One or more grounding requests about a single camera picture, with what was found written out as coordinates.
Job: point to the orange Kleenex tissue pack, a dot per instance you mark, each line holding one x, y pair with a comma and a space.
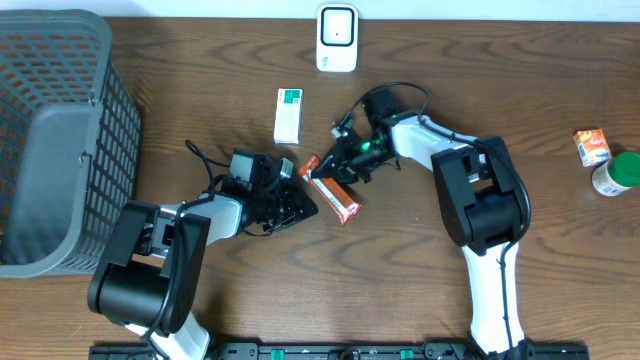
592, 147

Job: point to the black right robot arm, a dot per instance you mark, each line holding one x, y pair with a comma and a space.
483, 202

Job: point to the orange snack packet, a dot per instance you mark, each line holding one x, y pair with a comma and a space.
342, 204

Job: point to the white Panadol medicine box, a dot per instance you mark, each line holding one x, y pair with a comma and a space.
288, 115

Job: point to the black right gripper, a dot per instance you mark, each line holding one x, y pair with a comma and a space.
343, 156

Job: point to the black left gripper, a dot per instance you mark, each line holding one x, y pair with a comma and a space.
290, 205

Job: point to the grey plastic basket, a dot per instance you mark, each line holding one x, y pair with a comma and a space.
70, 142

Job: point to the green lid jar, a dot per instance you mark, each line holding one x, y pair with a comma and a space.
617, 175

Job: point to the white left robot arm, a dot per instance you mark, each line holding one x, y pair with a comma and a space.
148, 274

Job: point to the white barcode scanner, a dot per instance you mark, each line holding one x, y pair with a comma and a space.
337, 38

